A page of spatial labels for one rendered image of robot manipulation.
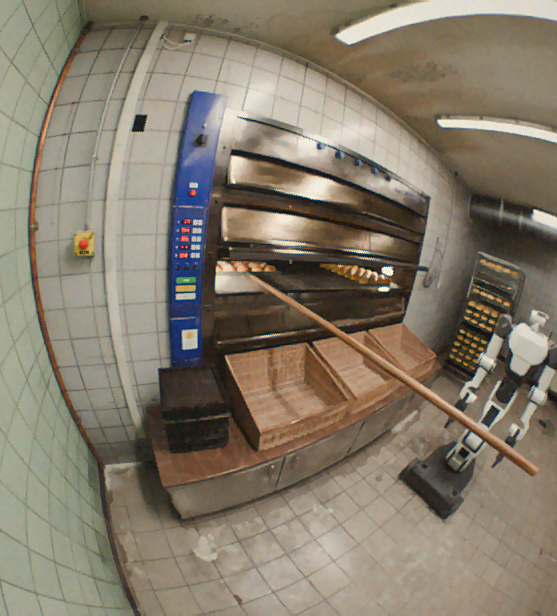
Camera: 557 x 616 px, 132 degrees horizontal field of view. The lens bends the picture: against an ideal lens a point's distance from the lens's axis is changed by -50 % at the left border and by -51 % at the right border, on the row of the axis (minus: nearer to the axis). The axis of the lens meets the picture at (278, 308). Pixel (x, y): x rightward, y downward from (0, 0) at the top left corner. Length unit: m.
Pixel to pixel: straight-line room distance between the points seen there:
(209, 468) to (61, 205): 1.28
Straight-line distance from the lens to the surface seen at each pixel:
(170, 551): 1.64
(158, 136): 1.14
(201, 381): 1.13
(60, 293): 1.21
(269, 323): 1.40
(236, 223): 1.17
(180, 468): 1.18
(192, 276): 1.12
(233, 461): 1.19
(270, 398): 1.50
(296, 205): 1.32
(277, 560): 1.62
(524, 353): 1.64
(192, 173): 1.09
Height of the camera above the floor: 1.58
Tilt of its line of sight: 20 degrees down
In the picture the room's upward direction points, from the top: 8 degrees clockwise
